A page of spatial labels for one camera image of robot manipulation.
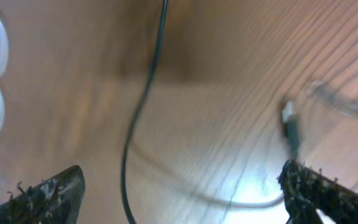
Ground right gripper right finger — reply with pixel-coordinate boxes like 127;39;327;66
278;160;358;224

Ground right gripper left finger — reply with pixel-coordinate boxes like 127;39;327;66
0;165;86;224

